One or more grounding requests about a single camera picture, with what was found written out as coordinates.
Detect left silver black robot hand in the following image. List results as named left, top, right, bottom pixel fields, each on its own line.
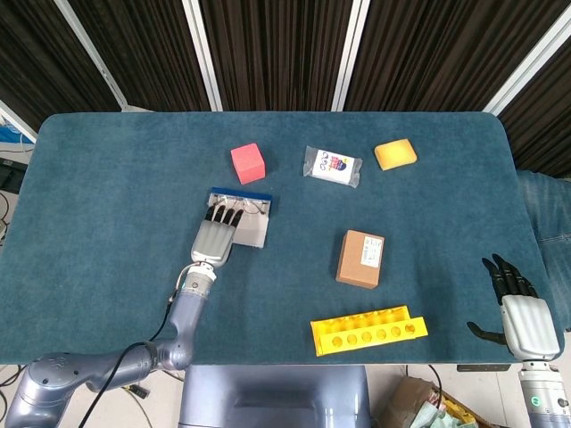
left=190, top=202, right=244, bottom=268

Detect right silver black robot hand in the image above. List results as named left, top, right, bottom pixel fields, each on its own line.
left=467, top=253, right=562, bottom=361

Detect blue glasses case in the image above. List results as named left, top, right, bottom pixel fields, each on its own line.
left=207, top=186, right=274, bottom=249

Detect metal frame eyeglasses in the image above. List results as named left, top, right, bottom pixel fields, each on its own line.
left=212, top=195, right=269, bottom=218

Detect brown cardboard box with label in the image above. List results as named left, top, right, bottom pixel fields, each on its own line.
left=335, top=229, right=385, bottom=290

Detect red foam cube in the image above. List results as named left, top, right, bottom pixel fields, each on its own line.
left=230, top=143, right=267, bottom=185

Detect teal felt table cover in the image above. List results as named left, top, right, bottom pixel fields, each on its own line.
left=0, top=111, right=566, bottom=366

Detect blue denim fabric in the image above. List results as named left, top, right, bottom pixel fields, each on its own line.
left=516, top=169, right=571, bottom=333

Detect white packet in clear wrap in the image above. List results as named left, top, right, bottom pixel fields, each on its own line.
left=303, top=144, right=364, bottom=189

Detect blue grey robot torso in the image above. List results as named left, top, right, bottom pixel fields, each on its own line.
left=178, top=364, right=372, bottom=428

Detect yellow plastic test tube rack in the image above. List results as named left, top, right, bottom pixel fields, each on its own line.
left=310, top=305, right=429, bottom=358

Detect yellow sponge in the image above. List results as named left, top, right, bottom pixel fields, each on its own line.
left=373, top=138, right=418, bottom=171

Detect black device on floor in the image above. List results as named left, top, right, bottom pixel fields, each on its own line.
left=0, top=155, right=29, bottom=193

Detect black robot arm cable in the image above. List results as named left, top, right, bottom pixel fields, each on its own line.
left=78, top=267, right=188, bottom=428

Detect white partition frame post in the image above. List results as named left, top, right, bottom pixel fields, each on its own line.
left=330, top=0, right=367, bottom=112
left=53, top=0, right=131, bottom=111
left=0, top=100, right=39, bottom=144
left=484, top=4, right=571, bottom=117
left=181, top=0, right=223, bottom=112

